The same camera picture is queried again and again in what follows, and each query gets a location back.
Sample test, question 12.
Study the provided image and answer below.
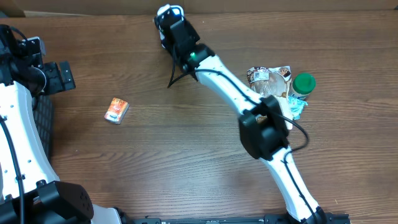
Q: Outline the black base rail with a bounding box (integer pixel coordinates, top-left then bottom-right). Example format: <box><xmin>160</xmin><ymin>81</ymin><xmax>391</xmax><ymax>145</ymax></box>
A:
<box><xmin>133</xmin><ymin>213</ymin><xmax>352</xmax><ymax>224</ymax></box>

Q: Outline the orange tissue pack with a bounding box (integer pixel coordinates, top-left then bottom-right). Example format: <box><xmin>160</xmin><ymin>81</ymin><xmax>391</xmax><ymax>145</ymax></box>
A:
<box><xmin>104</xmin><ymin>98</ymin><xmax>129</xmax><ymax>124</ymax></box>

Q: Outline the dark grey plastic basket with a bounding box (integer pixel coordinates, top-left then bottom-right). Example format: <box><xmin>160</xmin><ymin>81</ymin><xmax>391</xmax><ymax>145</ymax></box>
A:
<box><xmin>32</xmin><ymin>95</ymin><xmax>54</xmax><ymax>160</ymax></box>

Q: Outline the green lid jar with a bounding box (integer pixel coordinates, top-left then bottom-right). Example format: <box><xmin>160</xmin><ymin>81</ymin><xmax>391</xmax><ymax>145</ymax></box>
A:
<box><xmin>289</xmin><ymin>73</ymin><xmax>316</xmax><ymax>100</ymax></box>

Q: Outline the brown white snack pouch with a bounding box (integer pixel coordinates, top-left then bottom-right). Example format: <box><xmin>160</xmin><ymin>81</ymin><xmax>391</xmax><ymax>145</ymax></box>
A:
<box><xmin>246</xmin><ymin>66</ymin><xmax>293</xmax><ymax>119</ymax></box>

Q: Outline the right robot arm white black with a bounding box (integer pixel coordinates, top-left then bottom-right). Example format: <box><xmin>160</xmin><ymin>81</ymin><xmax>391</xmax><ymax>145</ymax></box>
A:
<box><xmin>154</xmin><ymin>4</ymin><xmax>327</xmax><ymax>223</ymax></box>

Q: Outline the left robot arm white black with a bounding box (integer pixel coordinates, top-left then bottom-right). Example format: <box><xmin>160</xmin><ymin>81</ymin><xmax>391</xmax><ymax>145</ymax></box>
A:
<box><xmin>1</xmin><ymin>24</ymin><xmax>130</xmax><ymax>223</ymax></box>

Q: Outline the white barcode scanner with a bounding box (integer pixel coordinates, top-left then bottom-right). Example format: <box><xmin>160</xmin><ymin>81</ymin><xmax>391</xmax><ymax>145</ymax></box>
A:
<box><xmin>156</xmin><ymin>4</ymin><xmax>184</xmax><ymax>49</ymax></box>

